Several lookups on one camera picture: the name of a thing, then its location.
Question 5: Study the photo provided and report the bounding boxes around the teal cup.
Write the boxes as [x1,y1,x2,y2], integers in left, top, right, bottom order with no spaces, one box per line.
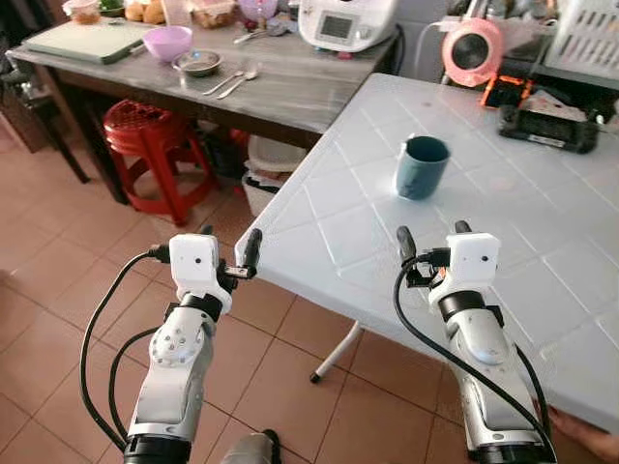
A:
[396,135,452,201]

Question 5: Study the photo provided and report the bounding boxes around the white plastic folding table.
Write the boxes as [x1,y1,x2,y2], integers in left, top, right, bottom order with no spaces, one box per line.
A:
[235,72,619,433]

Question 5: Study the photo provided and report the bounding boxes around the white plastic bucket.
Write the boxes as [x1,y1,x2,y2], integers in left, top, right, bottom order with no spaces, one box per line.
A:
[242,135,310,217]

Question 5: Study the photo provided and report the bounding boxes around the red plastic stool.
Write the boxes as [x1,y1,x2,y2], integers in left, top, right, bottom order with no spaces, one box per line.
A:
[103,99,220,226]

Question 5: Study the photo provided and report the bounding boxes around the black box device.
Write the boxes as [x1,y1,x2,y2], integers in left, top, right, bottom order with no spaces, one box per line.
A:
[497,92,601,155]

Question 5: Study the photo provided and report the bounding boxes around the orange and black device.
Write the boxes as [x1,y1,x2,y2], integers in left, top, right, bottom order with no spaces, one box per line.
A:
[481,75,534,110]

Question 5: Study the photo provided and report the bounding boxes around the metal spoon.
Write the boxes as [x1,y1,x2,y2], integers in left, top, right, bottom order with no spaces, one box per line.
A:
[200,70,248,98]
[217,64,262,101]

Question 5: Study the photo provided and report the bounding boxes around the grey topped wooden table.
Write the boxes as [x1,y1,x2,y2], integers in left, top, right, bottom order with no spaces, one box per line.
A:
[5,14,405,206]

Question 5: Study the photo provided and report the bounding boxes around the small metal bowl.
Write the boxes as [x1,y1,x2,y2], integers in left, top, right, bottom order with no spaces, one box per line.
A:
[174,50,224,78]

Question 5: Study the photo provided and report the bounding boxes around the pink round fan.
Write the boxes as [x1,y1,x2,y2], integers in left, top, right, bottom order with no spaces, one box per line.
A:
[442,17,507,89]

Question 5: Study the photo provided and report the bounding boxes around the grey robot leg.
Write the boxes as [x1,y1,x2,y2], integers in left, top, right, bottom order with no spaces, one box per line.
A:
[221,430,282,464]

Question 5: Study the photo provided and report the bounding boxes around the large purple bowl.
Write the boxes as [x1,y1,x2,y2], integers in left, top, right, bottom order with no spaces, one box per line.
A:
[142,26,193,64]

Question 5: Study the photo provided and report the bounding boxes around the clear food container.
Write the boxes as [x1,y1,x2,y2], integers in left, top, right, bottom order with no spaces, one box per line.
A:
[189,0,240,29]

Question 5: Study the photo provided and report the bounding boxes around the white plastic basket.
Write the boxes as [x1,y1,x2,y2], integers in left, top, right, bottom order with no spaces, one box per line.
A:
[545,0,619,81]

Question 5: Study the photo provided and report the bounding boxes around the green cutting board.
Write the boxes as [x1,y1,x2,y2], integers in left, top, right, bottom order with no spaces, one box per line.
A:
[21,19,153,66]

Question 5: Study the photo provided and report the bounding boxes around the white kitchen appliance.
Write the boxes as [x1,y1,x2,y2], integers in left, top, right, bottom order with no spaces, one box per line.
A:
[298,0,400,55]

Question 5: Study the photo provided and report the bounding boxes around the small purple bowl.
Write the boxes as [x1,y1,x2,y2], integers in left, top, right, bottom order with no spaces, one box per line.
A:
[237,0,281,22]

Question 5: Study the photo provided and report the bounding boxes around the brown bread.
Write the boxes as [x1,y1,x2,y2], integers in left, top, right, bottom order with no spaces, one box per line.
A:
[124,0,167,25]

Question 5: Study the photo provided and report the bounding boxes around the bare person foot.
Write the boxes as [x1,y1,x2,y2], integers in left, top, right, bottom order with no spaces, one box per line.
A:
[549,406,619,463]

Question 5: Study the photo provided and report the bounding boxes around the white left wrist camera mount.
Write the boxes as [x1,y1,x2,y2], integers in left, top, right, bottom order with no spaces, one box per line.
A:
[169,234,233,315]

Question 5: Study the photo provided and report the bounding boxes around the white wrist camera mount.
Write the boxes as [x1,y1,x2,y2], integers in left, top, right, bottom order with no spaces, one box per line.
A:
[428,234,501,310]
[169,234,233,315]

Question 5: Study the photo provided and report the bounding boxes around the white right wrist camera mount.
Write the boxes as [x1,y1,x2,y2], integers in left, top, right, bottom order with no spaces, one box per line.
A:
[428,234,501,310]

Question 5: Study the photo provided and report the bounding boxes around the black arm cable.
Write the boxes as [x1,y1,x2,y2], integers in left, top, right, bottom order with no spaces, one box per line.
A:
[108,329,161,441]
[392,253,559,464]
[79,246,175,453]

